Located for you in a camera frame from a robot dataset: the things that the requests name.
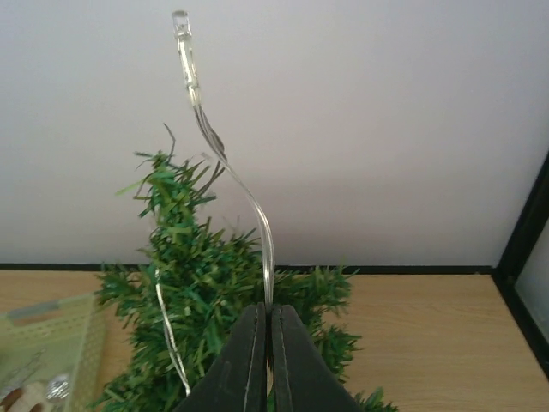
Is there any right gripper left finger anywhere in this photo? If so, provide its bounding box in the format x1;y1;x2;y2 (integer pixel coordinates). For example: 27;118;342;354
176;303;267;412

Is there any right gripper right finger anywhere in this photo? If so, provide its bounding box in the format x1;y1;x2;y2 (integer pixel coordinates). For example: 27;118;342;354
271;305;361;412

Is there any small green christmas tree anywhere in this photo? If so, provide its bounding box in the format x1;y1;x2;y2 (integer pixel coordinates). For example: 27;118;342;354
87;123;398;412

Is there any green plastic basket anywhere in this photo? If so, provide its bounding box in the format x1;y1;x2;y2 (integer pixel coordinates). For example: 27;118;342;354
1;294;106;411

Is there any clear led light string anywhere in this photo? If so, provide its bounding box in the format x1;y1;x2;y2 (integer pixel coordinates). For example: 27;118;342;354
154;9;276;397

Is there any silver ball ornament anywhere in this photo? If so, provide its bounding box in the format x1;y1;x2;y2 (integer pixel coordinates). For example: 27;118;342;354
45;373;70;405

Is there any brown gingerbread ornament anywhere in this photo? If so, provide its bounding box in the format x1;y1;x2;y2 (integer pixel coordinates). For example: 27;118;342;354
1;382;51;412

